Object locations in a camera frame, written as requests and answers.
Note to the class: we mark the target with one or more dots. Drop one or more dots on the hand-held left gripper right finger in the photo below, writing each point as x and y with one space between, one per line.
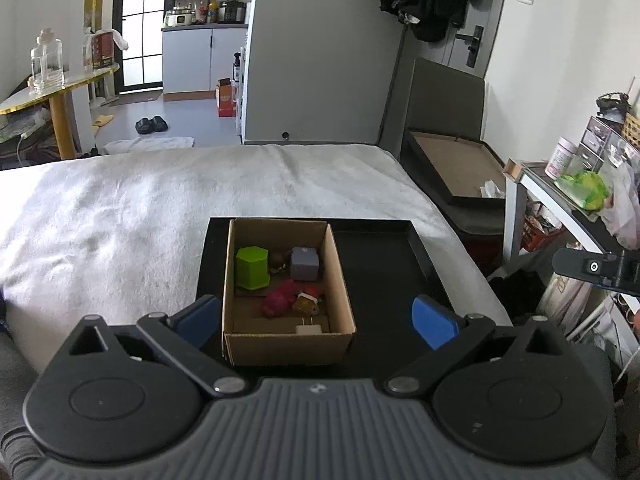
434 322

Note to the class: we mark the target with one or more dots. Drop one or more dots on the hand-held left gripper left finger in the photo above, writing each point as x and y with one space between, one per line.
197 322

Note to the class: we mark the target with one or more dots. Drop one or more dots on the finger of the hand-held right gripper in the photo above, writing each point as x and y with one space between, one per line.
592 267

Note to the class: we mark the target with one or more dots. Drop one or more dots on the black tray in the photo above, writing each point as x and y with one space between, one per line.
385 270

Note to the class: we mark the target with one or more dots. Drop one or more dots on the green hexagonal box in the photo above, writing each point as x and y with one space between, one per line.
252 267

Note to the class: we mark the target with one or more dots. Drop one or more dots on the brown cardboard box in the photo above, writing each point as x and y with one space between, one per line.
285 347

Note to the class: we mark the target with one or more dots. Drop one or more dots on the small dark round toy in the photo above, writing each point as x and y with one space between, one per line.
278 261

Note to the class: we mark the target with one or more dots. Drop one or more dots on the small toy with red hat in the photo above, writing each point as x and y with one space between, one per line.
306 302

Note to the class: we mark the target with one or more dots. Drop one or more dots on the white charger plug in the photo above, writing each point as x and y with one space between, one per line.
309 329

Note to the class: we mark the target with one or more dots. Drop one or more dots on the grey cube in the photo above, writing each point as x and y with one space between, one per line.
305 264

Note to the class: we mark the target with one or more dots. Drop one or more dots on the red storage basket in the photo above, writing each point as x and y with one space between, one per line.
542 235

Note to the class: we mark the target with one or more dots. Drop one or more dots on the pale plastic bag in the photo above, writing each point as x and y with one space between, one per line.
622 210

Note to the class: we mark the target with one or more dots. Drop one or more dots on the green plastic bag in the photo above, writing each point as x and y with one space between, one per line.
587 190

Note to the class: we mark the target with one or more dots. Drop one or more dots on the dark red figurine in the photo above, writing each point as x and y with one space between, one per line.
279 300

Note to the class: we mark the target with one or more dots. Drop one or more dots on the white side table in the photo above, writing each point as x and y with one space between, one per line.
537 190

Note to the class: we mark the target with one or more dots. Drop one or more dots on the white pill bottle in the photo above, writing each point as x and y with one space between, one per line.
560 157

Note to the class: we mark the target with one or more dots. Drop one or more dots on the clear drawer organizer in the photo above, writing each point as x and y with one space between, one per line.
597 142

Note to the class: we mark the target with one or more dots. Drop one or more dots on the white crumpled tissue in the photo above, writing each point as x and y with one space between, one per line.
492 190

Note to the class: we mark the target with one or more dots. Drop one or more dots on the wicker basket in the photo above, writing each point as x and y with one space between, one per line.
632 130

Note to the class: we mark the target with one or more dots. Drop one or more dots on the white floor mat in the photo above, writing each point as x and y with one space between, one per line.
150 144

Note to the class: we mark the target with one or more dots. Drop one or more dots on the pair of black slippers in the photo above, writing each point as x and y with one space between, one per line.
151 125

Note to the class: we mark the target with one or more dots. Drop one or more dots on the orange cardboard box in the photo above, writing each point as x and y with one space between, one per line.
226 102

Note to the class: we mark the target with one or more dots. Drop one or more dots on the yellow cloth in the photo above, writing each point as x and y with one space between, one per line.
102 121

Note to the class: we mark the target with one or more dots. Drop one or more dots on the dark grey folded board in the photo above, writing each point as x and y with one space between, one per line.
445 100

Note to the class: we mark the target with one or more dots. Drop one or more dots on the yellow round table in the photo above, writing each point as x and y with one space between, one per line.
62 125

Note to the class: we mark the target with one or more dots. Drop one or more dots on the dark spray bottle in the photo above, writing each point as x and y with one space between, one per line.
236 69

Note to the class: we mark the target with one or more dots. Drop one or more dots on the white kitchen cabinet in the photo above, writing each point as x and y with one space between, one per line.
200 60

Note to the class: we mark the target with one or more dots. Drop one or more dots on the red box in plastic bag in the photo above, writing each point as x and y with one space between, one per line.
102 50

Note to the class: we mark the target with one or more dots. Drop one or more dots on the glass panel door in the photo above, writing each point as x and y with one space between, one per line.
142 30

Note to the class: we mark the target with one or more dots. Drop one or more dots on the clear glass bottle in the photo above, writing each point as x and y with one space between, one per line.
47 65

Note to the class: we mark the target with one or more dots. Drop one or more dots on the white rice cooker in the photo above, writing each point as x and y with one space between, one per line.
179 18

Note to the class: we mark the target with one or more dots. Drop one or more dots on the black kitchen appliance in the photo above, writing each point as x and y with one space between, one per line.
231 12

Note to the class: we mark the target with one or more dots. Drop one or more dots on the brown board in black frame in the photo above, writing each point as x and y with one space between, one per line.
455 165

